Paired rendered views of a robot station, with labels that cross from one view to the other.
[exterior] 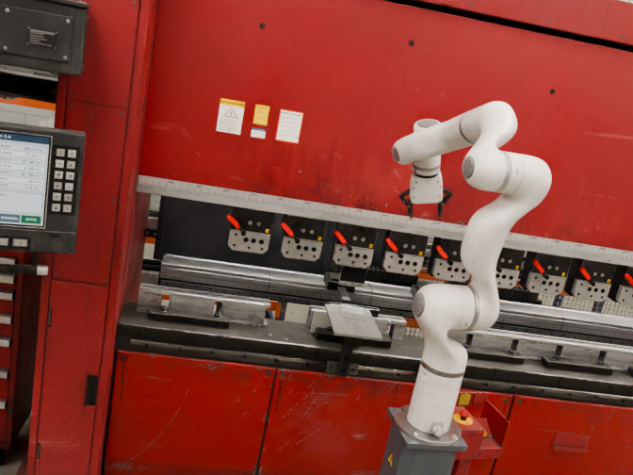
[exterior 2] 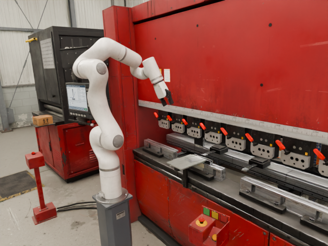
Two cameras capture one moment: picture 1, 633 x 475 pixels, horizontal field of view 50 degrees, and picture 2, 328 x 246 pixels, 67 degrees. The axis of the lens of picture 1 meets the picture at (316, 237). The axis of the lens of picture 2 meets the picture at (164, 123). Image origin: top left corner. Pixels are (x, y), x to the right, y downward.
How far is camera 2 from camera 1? 2.24 m
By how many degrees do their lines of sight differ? 60
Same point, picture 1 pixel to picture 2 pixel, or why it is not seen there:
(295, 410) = (175, 198)
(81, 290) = not seen: hidden behind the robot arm
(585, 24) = not seen: outside the picture
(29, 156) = (82, 91)
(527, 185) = (84, 72)
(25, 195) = (84, 102)
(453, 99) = (218, 47)
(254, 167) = not seen: hidden behind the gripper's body
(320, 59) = (171, 45)
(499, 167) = (74, 66)
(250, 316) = (169, 155)
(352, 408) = (193, 206)
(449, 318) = (92, 139)
